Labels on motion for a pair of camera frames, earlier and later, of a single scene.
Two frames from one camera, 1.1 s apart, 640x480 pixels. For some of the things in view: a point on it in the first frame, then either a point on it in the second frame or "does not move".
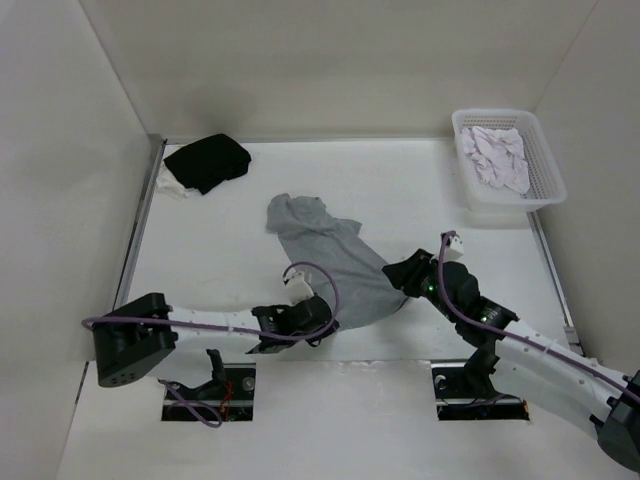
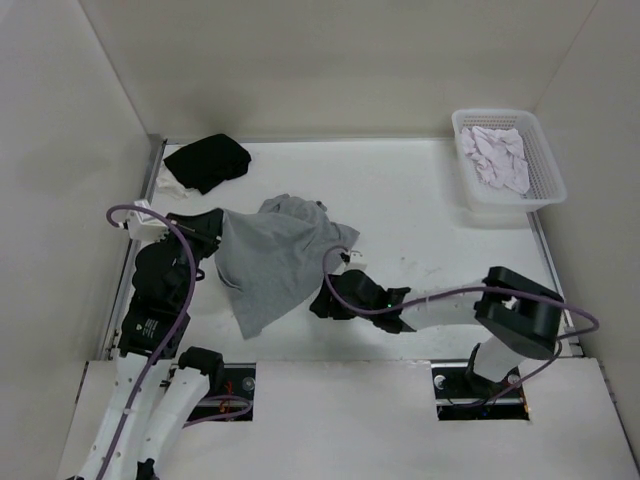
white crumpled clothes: (498, 156) does not move
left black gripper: (331, 328) → (207, 226)
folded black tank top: (205, 163) does not move
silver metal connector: (298, 287) → (144, 229)
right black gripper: (404, 275) → (322, 303)
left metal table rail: (158, 145) does not move
